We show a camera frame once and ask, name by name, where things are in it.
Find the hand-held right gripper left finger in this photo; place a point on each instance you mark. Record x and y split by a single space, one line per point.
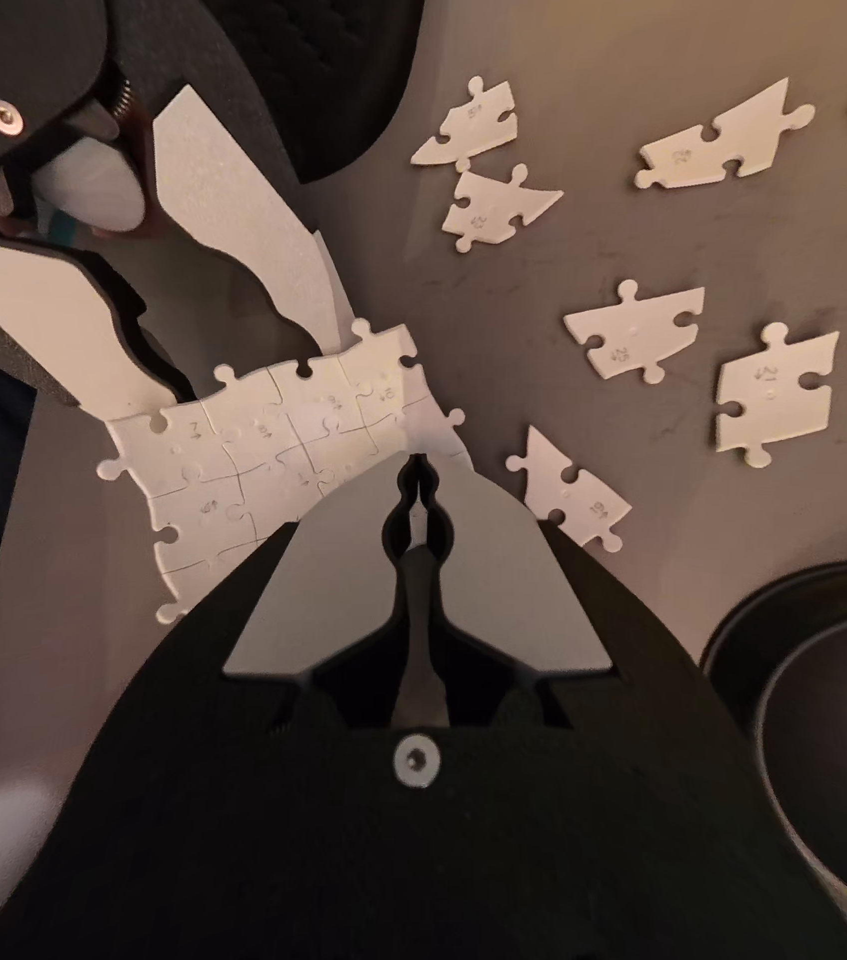
319 600

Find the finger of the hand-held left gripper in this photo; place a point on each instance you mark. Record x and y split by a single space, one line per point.
34 315
244 195

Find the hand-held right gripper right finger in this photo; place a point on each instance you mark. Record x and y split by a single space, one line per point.
521 600

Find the assembled white puzzle section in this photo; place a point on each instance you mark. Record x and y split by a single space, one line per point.
274 435

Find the scattered loose puzzle pieces group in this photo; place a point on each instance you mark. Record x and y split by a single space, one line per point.
634 330

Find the black round ball stand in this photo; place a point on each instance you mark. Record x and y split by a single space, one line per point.
844 720

